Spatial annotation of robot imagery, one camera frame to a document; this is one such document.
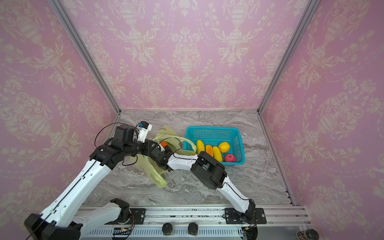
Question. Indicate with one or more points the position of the pink toy fruit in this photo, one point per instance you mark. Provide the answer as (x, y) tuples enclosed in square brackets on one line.
[(230, 158)]

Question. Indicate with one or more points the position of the aluminium frame post right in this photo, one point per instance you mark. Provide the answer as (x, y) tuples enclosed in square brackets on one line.
[(295, 39)]

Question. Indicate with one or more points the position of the circuit board with wires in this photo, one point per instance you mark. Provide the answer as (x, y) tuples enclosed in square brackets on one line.
[(122, 231)]

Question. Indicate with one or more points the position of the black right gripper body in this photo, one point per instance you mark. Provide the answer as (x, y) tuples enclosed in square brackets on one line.
[(163, 159)]

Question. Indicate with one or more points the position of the aluminium frame post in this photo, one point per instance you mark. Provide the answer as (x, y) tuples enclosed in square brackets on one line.
[(295, 39), (74, 35)]

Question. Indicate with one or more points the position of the orange yellow toy mango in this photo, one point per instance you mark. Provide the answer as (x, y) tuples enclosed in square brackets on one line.
[(209, 150)]

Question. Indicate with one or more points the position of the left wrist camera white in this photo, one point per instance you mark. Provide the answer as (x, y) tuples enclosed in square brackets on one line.
[(144, 128)]

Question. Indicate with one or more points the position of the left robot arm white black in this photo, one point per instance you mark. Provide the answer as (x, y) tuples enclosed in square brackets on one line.
[(59, 222)]

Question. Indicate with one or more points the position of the black knob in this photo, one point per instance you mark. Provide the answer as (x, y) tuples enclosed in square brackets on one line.
[(168, 229), (193, 229)]

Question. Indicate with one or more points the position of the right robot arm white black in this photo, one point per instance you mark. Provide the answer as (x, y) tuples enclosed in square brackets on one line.
[(212, 174)]

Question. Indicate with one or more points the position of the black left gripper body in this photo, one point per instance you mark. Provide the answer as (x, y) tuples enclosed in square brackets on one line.
[(136, 147)]

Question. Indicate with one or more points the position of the yellow toy banana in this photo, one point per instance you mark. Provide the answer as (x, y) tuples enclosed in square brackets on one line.
[(217, 154)]

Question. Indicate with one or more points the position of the yellow toy corn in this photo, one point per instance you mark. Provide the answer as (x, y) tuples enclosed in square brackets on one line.
[(200, 147)]

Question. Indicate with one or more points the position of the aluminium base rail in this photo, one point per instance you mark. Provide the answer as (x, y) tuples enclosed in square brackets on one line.
[(216, 222)]

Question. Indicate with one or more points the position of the aluminium frame post left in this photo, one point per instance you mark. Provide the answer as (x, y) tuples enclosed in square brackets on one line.
[(74, 35)]

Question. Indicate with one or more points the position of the yellow toy lemon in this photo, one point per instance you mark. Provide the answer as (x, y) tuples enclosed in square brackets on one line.
[(224, 147)]

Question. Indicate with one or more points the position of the dark jar bottom right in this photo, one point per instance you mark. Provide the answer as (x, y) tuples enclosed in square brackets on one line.
[(309, 234)]

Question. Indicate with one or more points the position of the black knob left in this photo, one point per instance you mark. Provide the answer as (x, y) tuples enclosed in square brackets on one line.
[(168, 229)]

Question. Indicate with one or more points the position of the black knob right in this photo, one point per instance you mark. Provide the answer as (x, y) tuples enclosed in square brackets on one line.
[(193, 229)]

